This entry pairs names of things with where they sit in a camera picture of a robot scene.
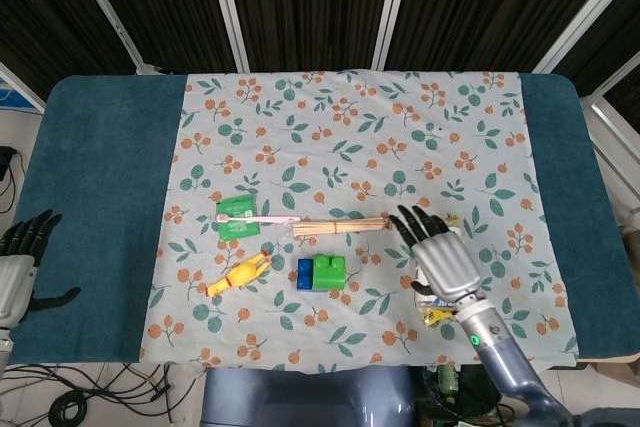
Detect green sachet packet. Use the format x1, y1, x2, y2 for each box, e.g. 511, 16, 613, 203
216, 194, 263, 240

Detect blue robot torso base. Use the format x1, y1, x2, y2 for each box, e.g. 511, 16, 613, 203
201, 365, 417, 427

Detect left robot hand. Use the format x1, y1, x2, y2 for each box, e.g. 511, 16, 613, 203
0, 209, 83, 329

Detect bundle of wooden sticks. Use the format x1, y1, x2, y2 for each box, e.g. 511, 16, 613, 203
291, 217, 391, 238

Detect green toy block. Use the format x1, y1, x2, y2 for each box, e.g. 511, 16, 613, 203
312, 254, 349, 292

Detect teal table cover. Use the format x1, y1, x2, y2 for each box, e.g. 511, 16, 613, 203
8, 72, 627, 365

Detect black floor cables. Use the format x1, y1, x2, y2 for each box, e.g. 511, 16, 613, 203
0, 361, 174, 427

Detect yellow rubber chicken toy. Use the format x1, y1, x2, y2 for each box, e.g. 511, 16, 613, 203
205, 251, 274, 299

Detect pink toothbrush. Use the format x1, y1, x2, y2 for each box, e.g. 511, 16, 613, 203
215, 213, 302, 224

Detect green tool under table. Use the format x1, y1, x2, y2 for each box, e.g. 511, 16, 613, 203
434, 364, 462, 406

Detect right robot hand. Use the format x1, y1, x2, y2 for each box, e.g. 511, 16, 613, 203
389, 204, 481, 309

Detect floral patterned cloth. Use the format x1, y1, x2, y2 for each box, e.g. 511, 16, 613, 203
137, 68, 581, 373

